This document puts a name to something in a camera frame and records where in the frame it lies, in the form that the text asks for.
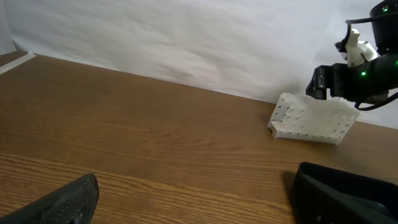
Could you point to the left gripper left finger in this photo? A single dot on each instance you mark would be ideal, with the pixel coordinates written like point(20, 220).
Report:
point(62, 205)

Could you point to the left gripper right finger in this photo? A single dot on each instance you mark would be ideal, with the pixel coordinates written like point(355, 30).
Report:
point(342, 208)

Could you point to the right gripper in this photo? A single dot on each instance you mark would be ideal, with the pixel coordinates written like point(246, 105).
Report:
point(354, 82)

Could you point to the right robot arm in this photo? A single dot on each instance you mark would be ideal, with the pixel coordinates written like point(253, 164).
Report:
point(387, 28)

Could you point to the black tray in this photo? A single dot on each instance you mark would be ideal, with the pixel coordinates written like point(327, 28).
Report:
point(357, 183)

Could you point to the white test tube rack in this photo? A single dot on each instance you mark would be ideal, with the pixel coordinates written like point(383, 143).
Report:
point(311, 124)

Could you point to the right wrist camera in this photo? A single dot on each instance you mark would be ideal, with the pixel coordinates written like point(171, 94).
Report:
point(357, 51)

